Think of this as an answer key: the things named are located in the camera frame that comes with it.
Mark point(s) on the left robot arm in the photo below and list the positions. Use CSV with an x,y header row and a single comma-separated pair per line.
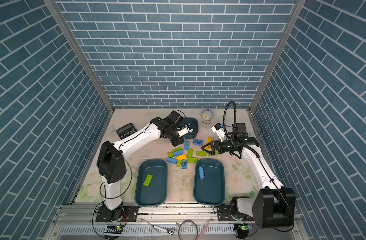
x,y
112,160

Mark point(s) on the left teal container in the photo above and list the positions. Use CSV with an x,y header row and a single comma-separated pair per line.
x,y
156,193

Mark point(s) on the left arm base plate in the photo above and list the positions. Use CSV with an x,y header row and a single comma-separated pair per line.
x,y
120,214

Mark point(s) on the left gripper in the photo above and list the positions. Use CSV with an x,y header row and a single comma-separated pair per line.
x,y
180,140

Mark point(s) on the blue lego cube front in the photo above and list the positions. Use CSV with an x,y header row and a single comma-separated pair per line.
x,y
184,165

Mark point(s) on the green lego plate upright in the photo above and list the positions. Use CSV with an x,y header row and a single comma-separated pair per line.
x,y
190,153

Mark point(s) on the green lego brick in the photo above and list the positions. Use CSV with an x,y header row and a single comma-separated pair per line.
x,y
177,149

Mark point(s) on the small white clock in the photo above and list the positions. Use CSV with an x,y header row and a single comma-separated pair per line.
x,y
207,116

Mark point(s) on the blue lego brick long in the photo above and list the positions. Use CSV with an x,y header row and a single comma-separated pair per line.
x,y
201,173

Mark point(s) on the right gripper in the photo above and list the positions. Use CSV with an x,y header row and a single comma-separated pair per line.
x,y
214,146

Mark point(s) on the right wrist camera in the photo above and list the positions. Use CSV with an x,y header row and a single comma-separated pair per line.
x,y
219,130

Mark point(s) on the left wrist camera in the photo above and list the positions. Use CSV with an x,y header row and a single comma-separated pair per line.
x,y
185,130

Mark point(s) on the blue lego plate narrow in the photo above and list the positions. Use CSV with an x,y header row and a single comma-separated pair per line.
x,y
186,145

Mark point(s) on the right teal container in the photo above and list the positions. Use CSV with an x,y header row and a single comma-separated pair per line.
x,y
211,190

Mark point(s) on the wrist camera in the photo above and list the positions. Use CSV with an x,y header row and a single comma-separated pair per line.
x,y
219,130
185,130

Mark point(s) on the blue lego plate upside-down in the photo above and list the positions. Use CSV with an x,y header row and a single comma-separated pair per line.
x,y
197,142

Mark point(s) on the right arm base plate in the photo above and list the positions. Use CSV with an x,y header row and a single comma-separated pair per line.
x,y
224,213

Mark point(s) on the black calculator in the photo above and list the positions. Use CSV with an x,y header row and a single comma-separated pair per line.
x,y
126,131

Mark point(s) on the yellow small lego brick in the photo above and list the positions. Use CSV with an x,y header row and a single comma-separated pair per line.
x,y
181,157

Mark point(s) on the back teal container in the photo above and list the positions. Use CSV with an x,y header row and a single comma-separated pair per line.
x,y
192,123

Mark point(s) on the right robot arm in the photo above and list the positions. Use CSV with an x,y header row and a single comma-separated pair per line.
x,y
274,205

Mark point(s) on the teal container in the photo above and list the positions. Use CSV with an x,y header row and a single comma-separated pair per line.
x,y
192,123
156,193
211,190

